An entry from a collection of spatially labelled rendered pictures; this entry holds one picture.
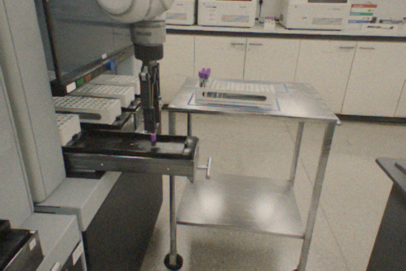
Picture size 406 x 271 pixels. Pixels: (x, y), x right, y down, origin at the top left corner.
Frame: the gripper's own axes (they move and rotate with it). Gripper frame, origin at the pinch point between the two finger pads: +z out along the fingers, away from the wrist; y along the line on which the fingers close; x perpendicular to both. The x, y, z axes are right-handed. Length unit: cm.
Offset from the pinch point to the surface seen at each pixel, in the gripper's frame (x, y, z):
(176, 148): 7.6, 4.1, 7.6
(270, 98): 37.2, -28.2, 2.1
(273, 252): 50, -41, 88
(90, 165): -14.3, 10.9, 10.9
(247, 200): 35, -44, 60
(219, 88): 18.1, -30.2, -0.2
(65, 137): -21.6, 7.9, 4.4
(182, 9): -25, -225, -17
